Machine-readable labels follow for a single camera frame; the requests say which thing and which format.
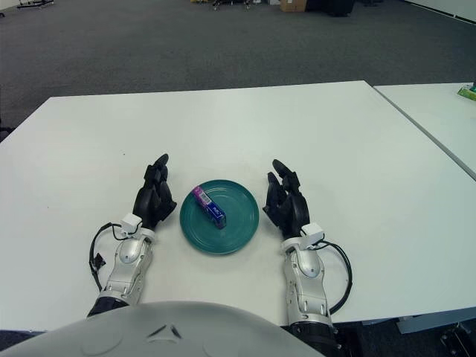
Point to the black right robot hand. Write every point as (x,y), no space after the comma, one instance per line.
(292,212)

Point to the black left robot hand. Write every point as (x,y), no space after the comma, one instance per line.
(152,204)

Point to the blue gum box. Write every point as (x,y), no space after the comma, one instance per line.
(212,210)

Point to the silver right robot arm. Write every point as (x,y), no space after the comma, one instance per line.
(308,267)

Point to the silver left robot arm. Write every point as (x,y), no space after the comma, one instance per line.
(128,256)

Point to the teal round plate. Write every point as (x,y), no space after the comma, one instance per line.
(238,215)

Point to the grey robot torso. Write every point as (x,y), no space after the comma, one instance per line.
(148,334)

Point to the metal table leg foot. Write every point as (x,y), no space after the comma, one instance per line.
(455,336)

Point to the cardboard box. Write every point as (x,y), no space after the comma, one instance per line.
(293,5)

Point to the black bulky background object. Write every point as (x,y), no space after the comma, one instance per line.
(336,7)

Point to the green box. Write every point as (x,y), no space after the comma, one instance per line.
(468,92)

